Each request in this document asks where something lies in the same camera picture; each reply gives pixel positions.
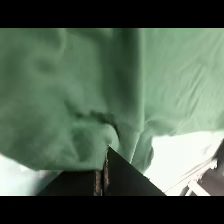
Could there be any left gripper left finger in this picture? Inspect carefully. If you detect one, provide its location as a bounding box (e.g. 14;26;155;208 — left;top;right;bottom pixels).
37;169;103;197

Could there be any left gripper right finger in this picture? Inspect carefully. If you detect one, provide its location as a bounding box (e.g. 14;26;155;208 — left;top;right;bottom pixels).
102;145;167;197

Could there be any dark green T-shirt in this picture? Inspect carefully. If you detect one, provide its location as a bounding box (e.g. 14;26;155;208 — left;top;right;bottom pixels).
0;27;224;175

